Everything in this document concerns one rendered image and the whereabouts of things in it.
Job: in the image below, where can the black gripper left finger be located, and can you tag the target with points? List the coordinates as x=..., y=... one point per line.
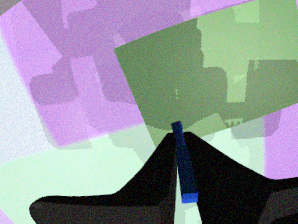
x=149, y=198

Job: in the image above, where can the blue pin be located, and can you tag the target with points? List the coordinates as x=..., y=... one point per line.
x=184, y=167

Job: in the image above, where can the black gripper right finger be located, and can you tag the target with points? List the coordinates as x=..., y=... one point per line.
x=230, y=193

